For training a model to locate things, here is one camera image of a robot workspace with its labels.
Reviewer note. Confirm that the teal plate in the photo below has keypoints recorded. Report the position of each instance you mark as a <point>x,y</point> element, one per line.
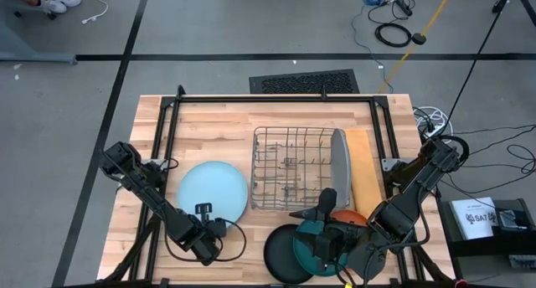
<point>305,263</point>

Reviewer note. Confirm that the red button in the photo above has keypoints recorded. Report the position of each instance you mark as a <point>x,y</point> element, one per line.
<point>461,284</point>

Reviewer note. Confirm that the person's shoe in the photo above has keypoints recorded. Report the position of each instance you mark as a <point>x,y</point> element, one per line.
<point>69,1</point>
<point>52,5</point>

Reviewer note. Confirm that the grey plate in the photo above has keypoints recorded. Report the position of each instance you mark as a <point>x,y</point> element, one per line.
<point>341,166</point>

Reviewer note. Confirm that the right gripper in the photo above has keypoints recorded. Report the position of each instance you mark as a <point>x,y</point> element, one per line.
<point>335,242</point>

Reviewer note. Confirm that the grey keypad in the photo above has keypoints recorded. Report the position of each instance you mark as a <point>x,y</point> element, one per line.
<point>523,262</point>

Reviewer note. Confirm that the dark foreground bowl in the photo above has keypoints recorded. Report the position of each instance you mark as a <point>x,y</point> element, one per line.
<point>278,254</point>

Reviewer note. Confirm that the grey handheld device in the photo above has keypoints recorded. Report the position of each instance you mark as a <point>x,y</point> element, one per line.
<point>511,220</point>

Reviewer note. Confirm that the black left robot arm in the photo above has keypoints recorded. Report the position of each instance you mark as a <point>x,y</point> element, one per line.
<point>146,187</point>

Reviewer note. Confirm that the black case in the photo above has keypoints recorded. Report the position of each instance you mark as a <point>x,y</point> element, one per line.
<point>481,248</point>

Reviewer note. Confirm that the grey desk base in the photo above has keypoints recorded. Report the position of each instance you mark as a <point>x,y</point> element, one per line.
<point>25,49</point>

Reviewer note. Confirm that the white printed booklet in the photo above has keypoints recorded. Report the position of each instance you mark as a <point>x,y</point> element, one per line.
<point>473,219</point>

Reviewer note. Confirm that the light blue plate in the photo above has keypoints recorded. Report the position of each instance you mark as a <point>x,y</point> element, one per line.
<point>209,183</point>

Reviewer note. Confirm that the black rig frame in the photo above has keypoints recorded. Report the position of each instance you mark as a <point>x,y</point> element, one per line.
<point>272,99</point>

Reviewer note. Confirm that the orange plate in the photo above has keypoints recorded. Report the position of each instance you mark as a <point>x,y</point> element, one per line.
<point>349,217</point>

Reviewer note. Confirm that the black power strip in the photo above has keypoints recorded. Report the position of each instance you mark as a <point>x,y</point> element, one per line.
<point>404,6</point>

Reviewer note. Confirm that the black floor vent grate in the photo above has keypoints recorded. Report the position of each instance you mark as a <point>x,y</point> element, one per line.
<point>305,83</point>

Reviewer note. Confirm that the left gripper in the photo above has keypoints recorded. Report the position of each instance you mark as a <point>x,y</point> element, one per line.
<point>217,229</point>

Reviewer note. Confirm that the black stand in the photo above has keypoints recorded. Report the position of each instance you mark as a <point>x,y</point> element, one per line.
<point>498,5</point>

